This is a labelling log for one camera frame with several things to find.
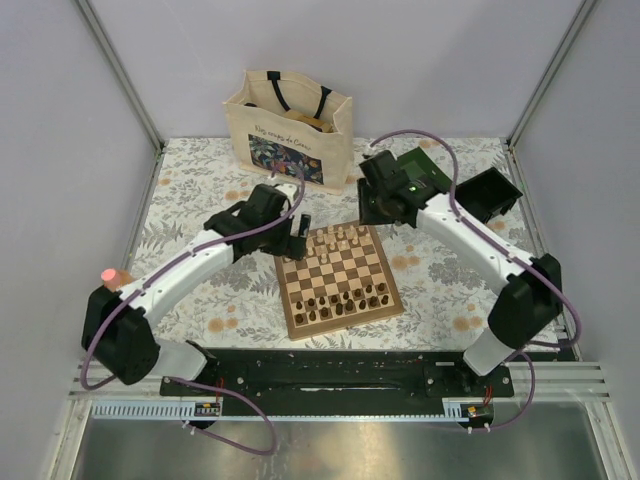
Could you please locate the wooden chess board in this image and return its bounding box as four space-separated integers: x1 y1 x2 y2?
274 221 404 341

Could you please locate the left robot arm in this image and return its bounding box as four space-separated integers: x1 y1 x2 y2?
81 184 310 395

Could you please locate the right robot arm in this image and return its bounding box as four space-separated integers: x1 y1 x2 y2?
358 150 562 396

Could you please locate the green open box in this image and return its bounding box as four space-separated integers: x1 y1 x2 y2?
397 147 451 192

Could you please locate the beige printed tote bag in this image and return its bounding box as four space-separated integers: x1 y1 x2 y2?
224 70 354 194

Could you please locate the black plastic bin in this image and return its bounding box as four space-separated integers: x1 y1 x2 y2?
455 167 522 224

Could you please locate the pink capped bottle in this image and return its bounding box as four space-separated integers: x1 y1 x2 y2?
101 268 134 292

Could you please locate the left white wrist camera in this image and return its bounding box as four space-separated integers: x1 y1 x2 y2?
274 183 299 204

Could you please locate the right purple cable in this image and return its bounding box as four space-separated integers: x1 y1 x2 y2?
368 129 584 434

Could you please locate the purple cable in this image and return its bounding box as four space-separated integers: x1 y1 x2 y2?
80 169 307 455
368 129 584 434

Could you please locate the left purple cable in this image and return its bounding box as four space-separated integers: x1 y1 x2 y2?
80 169 307 455

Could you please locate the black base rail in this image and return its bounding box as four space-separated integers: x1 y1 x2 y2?
159 347 516 416

